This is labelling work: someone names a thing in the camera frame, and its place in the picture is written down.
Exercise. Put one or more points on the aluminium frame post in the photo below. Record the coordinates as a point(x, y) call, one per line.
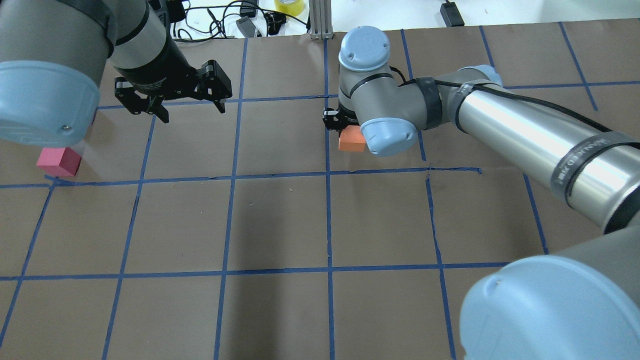
point(320, 19)

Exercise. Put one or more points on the small black power adapter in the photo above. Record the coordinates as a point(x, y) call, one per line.
point(451, 15)

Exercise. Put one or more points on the orange foam block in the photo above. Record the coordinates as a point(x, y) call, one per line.
point(351, 139)

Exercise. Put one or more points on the yellow tape roll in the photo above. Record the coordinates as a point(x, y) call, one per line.
point(290, 7)

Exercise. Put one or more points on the pink foam block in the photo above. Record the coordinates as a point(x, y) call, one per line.
point(59, 162)

